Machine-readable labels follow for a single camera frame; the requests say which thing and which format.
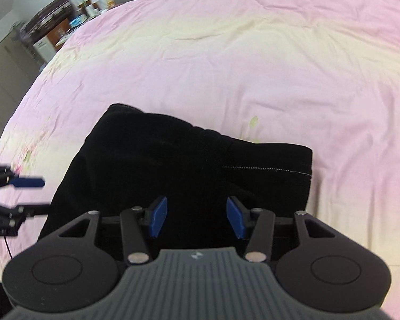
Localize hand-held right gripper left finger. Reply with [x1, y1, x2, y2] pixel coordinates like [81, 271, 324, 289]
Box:
[40, 195, 169, 267]

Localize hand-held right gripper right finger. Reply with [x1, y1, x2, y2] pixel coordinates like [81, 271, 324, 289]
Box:
[226, 195, 365, 265]

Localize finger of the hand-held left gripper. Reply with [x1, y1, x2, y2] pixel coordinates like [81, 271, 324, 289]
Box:
[0, 165, 46, 191]
[0, 203, 51, 238]

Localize black pants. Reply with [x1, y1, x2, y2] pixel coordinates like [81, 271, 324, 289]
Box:
[38, 103, 313, 265]

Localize white panel appliance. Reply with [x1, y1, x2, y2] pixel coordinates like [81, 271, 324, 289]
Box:
[33, 35, 58, 63]

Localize brown wooden cabinet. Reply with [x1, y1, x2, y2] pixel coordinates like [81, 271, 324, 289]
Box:
[47, 19, 71, 46]

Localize white nightstand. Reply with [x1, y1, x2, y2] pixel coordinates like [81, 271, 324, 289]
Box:
[54, 13, 89, 48]

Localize pink floral quilt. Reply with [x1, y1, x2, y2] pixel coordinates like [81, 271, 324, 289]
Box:
[0, 0, 400, 318]

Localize brown suitcase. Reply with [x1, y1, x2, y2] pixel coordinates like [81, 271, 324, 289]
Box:
[21, 0, 73, 38]

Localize black cable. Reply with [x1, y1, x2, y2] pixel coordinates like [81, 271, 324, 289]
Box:
[1, 235, 13, 261]

